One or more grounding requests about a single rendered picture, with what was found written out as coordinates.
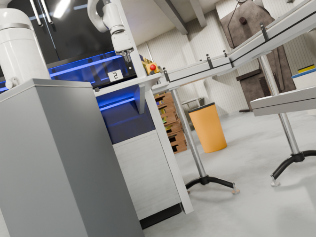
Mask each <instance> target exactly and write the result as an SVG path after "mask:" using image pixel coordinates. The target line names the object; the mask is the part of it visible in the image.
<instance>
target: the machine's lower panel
mask: <svg viewBox="0 0 316 237"><path fill-rule="evenodd" d="M112 146H113V148H114V151H115V154H116V156H117V159H118V163H119V165H120V168H121V171H122V174H123V176H124V179H125V182H126V185H127V188H128V191H129V194H130V196H131V199H132V202H133V205H134V208H135V211H136V213H137V216H138V219H139V220H141V219H144V218H146V217H148V216H150V215H153V214H155V213H157V212H160V211H162V210H164V209H167V208H169V207H171V206H173V205H175V204H178V203H180V202H181V200H180V197H179V194H178V191H177V188H176V185H175V183H174V180H173V177H172V174H171V171H170V168H169V166H168V163H167V160H166V157H165V154H164V151H163V149H162V146H161V143H160V140H159V137H158V134H157V131H156V129H155V130H152V131H149V132H147V133H144V134H141V135H138V136H136V137H133V138H130V139H127V140H125V141H122V142H119V143H116V144H114V145H112ZM0 237H10V235H9V232H8V229H7V226H6V223H5V221H4V218H3V215H2V212H1V209H0Z"/></svg>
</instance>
